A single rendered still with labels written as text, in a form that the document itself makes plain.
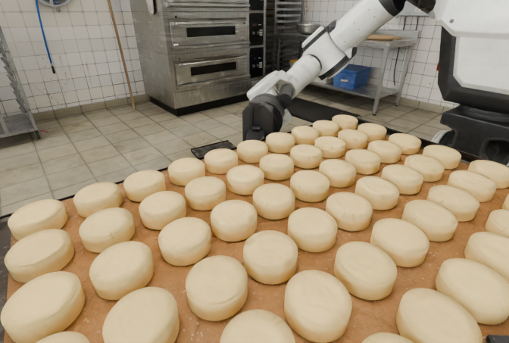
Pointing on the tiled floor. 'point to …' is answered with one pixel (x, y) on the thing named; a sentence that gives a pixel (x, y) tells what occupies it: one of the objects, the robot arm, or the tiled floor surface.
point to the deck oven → (199, 31)
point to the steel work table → (381, 66)
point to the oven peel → (110, 9)
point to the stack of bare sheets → (210, 148)
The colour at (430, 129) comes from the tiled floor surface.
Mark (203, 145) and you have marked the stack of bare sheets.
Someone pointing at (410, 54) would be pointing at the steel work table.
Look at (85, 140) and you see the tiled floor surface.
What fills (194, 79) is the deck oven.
